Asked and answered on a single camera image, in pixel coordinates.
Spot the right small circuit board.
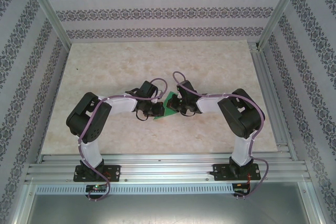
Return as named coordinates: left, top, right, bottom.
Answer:
left=233, top=183, right=250, bottom=195

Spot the aluminium frame post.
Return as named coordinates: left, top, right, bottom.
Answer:
left=257, top=0, right=308, bottom=50
left=22, top=0, right=73, bottom=51

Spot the small circuit board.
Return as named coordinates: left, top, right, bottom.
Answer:
left=86, top=184, right=108, bottom=193
left=233, top=183, right=250, bottom=195

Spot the green square paper sheet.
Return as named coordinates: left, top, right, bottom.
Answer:
left=152, top=91, right=179, bottom=121

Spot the aluminium mounting rail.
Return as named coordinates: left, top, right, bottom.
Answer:
left=25, top=153, right=312, bottom=183

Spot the left small circuit board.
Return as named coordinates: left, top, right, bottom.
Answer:
left=86, top=184, right=108, bottom=193

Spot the grey metal sheet tray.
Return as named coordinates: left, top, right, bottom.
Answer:
left=22, top=184, right=324, bottom=224

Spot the slotted grey cable duct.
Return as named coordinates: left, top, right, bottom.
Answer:
left=35, top=184, right=235, bottom=195

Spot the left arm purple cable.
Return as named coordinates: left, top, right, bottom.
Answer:
left=78, top=78, right=169, bottom=201

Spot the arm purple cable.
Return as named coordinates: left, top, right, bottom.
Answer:
left=78, top=78, right=169, bottom=201
left=172, top=71, right=270, bottom=200

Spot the left aluminium frame post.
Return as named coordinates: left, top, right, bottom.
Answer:
left=22, top=0, right=73, bottom=51

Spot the aluminium side rail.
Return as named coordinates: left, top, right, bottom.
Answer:
left=248, top=41, right=299, bottom=161

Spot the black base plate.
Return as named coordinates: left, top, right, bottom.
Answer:
left=212, top=163, right=262, bottom=182
left=73, top=164, right=122, bottom=183

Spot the right aluminium frame post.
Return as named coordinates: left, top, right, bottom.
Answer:
left=257, top=0, right=308, bottom=50

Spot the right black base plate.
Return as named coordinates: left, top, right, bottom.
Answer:
left=212, top=163, right=262, bottom=182

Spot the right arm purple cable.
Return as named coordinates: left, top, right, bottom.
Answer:
left=172, top=71, right=270, bottom=200

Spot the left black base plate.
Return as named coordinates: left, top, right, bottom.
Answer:
left=73, top=164, right=122, bottom=183

